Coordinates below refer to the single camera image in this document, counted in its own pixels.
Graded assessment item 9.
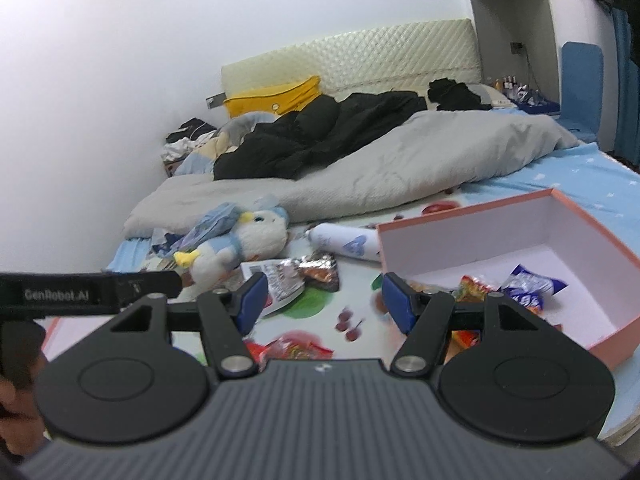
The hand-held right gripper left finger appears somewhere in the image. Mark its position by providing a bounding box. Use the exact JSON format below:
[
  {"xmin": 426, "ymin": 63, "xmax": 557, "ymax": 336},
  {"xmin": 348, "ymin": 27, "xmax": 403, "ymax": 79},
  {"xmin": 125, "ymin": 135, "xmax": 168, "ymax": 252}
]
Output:
[{"xmin": 110, "ymin": 272, "xmax": 269, "ymax": 380}]

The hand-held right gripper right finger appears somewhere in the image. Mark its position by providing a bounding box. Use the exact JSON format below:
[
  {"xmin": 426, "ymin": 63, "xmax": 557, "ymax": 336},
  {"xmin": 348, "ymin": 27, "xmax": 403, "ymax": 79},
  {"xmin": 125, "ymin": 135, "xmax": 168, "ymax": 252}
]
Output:
[{"xmin": 382, "ymin": 272, "xmax": 562, "ymax": 377}]

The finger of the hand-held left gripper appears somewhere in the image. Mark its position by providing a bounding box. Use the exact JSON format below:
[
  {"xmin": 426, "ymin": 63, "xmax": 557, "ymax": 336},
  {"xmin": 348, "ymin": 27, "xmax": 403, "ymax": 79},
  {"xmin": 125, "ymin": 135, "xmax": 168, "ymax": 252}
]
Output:
[{"xmin": 117, "ymin": 270, "xmax": 184, "ymax": 304}]

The pink cardboard box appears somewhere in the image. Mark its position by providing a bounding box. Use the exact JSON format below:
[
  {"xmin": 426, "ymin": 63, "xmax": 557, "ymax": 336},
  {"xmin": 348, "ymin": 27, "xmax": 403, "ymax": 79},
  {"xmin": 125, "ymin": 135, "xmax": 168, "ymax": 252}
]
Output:
[{"xmin": 376, "ymin": 187, "xmax": 640, "ymax": 368}]

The person's left hand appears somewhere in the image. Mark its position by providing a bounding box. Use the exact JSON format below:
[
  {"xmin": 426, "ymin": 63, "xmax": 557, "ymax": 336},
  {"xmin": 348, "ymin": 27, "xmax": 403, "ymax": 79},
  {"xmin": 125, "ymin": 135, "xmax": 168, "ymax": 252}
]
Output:
[{"xmin": 0, "ymin": 375, "xmax": 51, "ymax": 456}]

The white silver snack packet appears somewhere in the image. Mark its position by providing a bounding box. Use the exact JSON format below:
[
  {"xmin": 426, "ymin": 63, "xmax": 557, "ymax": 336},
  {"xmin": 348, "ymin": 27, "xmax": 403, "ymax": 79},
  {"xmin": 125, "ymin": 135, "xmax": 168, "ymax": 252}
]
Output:
[{"xmin": 240, "ymin": 259, "xmax": 306, "ymax": 317}]

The red printed snack packet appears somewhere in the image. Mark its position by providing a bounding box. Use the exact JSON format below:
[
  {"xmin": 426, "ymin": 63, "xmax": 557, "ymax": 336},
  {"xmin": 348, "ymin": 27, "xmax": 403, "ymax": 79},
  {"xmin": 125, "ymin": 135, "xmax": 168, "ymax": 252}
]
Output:
[{"xmin": 244, "ymin": 332, "xmax": 335, "ymax": 361}]

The white blue plush toy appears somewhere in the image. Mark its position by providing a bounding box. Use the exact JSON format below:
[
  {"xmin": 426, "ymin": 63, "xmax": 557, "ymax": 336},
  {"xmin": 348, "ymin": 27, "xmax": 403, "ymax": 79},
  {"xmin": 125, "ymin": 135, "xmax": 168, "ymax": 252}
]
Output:
[{"xmin": 172, "ymin": 195, "xmax": 292, "ymax": 301}]

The fruit printed mat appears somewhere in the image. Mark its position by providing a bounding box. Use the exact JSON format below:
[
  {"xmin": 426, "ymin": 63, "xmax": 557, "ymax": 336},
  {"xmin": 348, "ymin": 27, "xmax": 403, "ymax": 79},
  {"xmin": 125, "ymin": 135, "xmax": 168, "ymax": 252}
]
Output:
[{"xmin": 45, "ymin": 195, "xmax": 481, "ymax": 361}]

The silver brown snack packet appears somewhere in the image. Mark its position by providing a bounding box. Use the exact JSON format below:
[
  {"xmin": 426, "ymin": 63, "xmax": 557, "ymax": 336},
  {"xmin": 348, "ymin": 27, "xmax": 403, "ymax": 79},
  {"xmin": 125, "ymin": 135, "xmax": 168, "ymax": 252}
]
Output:
[{"xmin": 298, "ymin": 254, "xmax": 341, "ymax": 292}]

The colourful striped snack packet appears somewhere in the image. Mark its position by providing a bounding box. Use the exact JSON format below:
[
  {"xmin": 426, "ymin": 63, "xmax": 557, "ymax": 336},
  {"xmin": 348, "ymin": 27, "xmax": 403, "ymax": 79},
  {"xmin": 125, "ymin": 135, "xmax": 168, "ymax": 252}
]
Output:
[{"xmin": 452, "ymin": 274, "xmax": 501, "ymax": 306}]

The white cylinder bottle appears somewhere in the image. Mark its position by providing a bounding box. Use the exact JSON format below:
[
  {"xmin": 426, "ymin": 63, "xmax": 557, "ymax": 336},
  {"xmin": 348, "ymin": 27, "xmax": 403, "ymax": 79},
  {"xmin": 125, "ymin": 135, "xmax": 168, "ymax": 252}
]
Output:
[{"xmin": 306, "ymin": 223, "xmax": 383, "ymax": 263}]

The blue white snack packet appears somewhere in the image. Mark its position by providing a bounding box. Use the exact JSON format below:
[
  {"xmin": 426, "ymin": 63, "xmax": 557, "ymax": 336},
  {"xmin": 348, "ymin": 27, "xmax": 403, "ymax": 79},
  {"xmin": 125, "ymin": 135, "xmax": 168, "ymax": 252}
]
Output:
[{"xmin": 500, "ymin": 264, "xmax": 569, "ymax": 313}]

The light blue cream blanket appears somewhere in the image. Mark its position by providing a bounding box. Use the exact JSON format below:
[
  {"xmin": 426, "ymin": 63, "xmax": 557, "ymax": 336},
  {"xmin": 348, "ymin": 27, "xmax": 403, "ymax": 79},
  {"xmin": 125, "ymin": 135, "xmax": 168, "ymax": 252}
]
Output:
[{"xmin": 172, "ymin": 112, "xmax": 276, "ymax": 177}]

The grey duvet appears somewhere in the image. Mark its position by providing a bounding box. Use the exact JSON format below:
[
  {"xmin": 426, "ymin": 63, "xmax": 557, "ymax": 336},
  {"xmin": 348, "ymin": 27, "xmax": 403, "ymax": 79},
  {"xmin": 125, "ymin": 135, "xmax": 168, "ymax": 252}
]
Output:
[{"xmin": 122, "ymin": 109, "xmax": 581, "ymax": 238}]

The pile of clothes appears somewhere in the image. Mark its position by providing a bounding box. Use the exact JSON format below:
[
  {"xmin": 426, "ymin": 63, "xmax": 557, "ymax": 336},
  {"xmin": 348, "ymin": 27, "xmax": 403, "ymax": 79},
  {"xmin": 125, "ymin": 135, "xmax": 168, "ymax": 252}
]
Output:
[{"xmin": 161, "ymin": 117, "xmax": 221, "ymax": 176}]

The black jacket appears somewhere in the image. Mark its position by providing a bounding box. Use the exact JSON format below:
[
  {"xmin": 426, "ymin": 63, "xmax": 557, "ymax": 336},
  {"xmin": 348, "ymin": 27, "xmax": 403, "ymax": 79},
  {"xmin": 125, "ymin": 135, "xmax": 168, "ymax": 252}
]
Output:
[{"xmin": 212, "ymin": 91, "xmax": 428, "ymax": 181}]

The yellow pillow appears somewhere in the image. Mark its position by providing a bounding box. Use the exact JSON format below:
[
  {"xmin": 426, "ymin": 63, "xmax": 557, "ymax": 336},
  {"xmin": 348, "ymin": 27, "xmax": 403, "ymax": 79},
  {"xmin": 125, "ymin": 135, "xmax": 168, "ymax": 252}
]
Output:
[{"xmin": 222, "ymin": 76, "xmax": 323, "ymax": 118}]

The black cloth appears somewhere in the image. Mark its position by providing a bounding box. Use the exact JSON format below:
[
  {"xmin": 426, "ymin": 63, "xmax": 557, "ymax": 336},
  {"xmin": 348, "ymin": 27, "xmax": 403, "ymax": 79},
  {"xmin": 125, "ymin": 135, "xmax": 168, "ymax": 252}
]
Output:
[{"xmin": 427, "ymin": 78, "xmax": 493, "ymax": 112}]

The blue star bed sheet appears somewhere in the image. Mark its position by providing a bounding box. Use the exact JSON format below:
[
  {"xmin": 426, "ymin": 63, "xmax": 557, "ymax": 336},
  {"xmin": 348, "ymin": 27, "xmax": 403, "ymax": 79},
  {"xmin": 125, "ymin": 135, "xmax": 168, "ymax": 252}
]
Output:
[{"xmin": 105, "ymin": 140, "xmax": 640, "ymax": 448}]

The white pillow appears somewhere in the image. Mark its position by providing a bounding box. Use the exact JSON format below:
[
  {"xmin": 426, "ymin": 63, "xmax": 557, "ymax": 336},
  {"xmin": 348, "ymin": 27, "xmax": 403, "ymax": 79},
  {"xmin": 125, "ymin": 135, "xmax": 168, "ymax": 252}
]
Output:
[{"xmin": 470, "ymin": 84, "xmax": 516, "ymax": 108}]

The group of small bottles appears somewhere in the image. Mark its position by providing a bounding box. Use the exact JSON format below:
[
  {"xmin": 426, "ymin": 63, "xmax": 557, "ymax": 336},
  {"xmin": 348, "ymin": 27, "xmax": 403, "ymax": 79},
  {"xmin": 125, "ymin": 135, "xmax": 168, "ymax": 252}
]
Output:
[{"xmin": 492, "ymin": 75, "xmax": 560, "ymax": 112}]

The cream quilted headboard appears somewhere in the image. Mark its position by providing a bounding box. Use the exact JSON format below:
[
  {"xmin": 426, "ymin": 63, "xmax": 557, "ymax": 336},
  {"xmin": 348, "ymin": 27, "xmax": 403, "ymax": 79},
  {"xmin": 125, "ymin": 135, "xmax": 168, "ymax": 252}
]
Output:
[{"xmin": 221, "ymin": 18, "xmax": 482, "ymax": 103}]

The blue chair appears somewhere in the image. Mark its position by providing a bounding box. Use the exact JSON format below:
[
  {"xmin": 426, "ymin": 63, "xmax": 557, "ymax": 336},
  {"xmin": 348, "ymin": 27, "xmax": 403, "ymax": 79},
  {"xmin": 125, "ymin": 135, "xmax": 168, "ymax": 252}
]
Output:
[{"xmin": 560, "ymin": 41, "xmax": 603, "ymax": 146}]

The blue curtain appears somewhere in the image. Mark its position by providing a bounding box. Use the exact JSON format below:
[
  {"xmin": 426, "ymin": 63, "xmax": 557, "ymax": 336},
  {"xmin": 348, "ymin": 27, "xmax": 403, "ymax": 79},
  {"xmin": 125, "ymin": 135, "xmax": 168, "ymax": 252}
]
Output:
[{"xmin": 610, "ymin": 5, "xmax": 640, "ymax": 171}]

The black cable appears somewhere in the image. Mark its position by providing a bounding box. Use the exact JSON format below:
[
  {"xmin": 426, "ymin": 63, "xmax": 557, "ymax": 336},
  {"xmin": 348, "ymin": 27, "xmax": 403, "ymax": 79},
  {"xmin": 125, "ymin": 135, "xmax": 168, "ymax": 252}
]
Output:
[{"xmin": 522, "ymin": 47, "xmax": 542, "ymax": 97}]

